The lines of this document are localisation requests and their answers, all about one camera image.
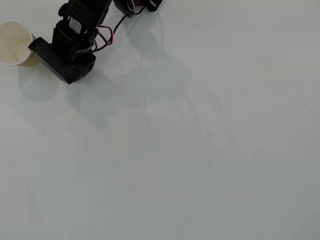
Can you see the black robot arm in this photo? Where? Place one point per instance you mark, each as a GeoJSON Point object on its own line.
{"type": "Point", "coordinates": [87, 12]}

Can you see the beige paper cup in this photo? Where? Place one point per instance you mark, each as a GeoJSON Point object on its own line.
{"type": "Point", "coordinates": [12, 42]}

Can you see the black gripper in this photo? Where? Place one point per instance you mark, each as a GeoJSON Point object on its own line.
{"type": "Point", "coordinates": [60, 42]}

